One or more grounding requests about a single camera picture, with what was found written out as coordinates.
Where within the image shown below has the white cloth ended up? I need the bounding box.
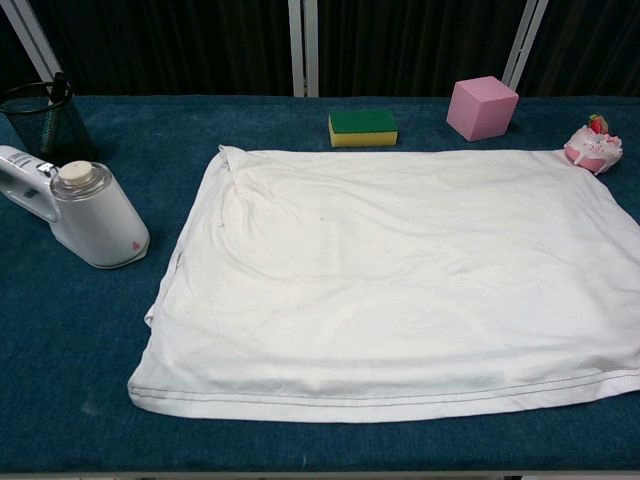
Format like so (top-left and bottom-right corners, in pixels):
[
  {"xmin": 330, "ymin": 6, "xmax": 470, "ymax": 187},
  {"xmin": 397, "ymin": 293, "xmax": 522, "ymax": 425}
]
[{"xmin": 125, "ymin": 144, "xmax": 640, "ymax": 425}]

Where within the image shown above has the white handheld steam iron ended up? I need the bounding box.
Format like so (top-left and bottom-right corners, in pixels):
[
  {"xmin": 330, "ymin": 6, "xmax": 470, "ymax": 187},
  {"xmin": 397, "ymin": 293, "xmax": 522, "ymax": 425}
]
[{"xmin": 0, "ymin": 144, "xmax": 151, "ymax": 270}]

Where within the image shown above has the green and yellow sponge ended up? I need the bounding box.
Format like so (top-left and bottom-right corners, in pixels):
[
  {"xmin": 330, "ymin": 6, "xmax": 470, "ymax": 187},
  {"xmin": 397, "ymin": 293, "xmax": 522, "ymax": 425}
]
[{"xmin": 328, "ymin": 108, "xmax": 400, "ymax": 149}]

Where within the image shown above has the pink foam cube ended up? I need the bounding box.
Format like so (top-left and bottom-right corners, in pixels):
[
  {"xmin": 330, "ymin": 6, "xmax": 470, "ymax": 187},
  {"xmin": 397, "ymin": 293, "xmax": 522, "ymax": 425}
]
[{"xmin": 446, "ymin": 76, "xmax": 520, "ymax": 143}]

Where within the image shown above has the black curtain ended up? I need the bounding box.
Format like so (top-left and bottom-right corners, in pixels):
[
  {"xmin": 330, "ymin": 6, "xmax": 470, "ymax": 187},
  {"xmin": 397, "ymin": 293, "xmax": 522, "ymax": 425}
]
[{"xmin": 0, "ymin": 0, "xmax": 640, "ymax": 99}]

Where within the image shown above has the blue felt table cover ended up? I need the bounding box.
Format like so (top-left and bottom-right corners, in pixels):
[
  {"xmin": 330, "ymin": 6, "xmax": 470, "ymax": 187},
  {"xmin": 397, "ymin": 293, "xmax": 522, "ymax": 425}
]
[{"xmin": 0, "ymin": 94, "xmax": 640, "ymax": 474}]

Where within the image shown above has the pink toy cake with strawberry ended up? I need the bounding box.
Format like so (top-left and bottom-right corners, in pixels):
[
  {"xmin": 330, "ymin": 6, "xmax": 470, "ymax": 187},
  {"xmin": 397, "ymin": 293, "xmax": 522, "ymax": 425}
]
[{"xmin": 563, "ymin": 113, "xmax": 625, "ymax": 176}]

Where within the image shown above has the black mesh pen holder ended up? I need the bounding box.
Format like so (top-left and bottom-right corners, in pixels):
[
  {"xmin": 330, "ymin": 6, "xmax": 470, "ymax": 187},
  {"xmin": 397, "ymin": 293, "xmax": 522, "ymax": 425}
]
[{"xmin": 0, "ymin": 82, "xmax": 99, "ymax": 164}]

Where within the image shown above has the white metal frame post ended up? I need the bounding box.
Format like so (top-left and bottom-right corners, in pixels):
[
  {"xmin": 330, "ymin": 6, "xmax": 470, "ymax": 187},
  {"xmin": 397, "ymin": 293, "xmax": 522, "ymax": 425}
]
[
  {"xmin": 0, "ymin": 0, "xmax": 64, "ymax": 86},
  {"xmin": 501, "ymin": 0, "xmax": 550, "ymax": 91},
  {"xmin": 287, "ymin": 0, "xmax": 320, "ymax": 98}
]

